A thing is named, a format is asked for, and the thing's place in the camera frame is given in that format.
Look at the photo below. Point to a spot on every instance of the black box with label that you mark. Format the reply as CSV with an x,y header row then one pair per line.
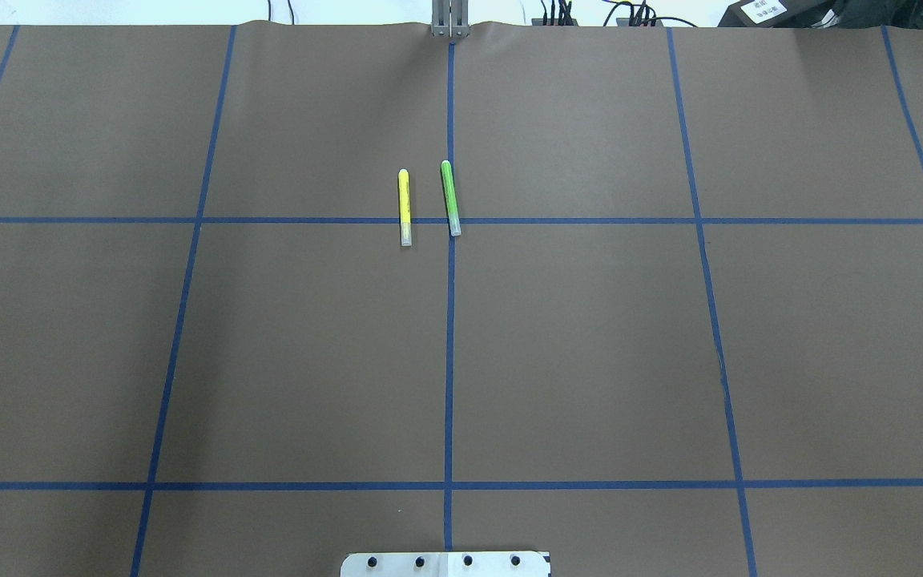
x,y
781,14

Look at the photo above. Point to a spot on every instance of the yellow marker pen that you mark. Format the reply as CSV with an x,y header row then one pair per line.
x,y
404,208

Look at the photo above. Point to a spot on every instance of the aluminium frame post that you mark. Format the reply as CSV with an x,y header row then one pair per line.
x,y
450,19

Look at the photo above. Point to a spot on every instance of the green marker pen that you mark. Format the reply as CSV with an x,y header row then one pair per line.
x,y
449,188

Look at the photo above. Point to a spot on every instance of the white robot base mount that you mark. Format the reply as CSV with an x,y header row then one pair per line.
x,y
448,563

